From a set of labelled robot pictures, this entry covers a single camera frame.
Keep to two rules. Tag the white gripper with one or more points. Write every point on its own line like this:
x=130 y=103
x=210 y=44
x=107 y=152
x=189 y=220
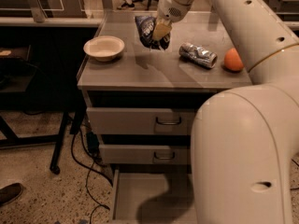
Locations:
x=168 y=7

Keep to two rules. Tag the blue chip bag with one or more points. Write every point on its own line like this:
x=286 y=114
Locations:
x=145 y=26

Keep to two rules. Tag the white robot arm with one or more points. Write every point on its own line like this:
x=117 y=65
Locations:
x=243 y=139

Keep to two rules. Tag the grey drawer cabinet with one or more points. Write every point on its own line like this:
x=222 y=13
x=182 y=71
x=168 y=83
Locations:
x=148 y=78

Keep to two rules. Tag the top drawer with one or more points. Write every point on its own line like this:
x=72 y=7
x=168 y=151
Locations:
x=144 y=121

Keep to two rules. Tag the drawer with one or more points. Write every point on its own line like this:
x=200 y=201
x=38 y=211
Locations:
x=152 y=198
x=144 y=121
x=136 y=154

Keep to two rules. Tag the middle drawer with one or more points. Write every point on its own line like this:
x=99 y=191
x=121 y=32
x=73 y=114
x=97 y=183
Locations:
x=136 y=154

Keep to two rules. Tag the bottom drawer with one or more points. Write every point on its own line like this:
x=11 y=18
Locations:
x=152 y=198

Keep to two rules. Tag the person's sneakers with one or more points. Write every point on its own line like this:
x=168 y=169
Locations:
x=127 y=5

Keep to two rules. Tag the white bowl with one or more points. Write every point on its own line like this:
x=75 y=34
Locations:
x=104 y=48

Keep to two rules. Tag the orange fruit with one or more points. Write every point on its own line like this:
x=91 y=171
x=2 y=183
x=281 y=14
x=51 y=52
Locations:
x=232 y=61

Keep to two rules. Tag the black power adapter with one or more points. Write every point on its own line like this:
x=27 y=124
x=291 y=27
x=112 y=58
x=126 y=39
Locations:
x=92 y=143

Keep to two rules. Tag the dark shoe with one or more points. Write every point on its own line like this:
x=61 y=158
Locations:
x=10 y=193

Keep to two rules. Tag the black table frame left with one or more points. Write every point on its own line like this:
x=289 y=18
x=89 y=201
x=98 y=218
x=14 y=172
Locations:
x=29 y=87

